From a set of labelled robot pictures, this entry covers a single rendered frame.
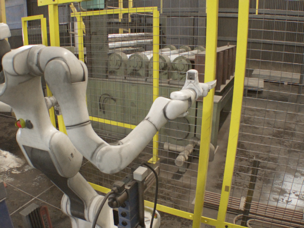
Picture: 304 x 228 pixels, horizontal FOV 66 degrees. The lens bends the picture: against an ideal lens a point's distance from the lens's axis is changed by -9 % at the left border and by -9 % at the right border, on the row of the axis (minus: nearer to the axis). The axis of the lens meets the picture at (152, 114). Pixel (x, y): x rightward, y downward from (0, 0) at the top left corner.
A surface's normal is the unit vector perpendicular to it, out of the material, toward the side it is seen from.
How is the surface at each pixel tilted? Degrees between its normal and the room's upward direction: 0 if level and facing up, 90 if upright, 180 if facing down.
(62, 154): 92
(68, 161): 92
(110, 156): 70
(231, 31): 90
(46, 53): 58
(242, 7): 90
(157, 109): 37
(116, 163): 80
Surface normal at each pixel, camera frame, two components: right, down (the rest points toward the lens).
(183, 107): 0.79, 0.21
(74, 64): 0.87, -0.25
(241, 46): -0.44, 0.29
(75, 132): 0.03, 0.14
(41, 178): 0.00, -0.95
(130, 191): 0.90, 0.14
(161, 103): -0.40, -0.65
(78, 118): 0.51, 0.02
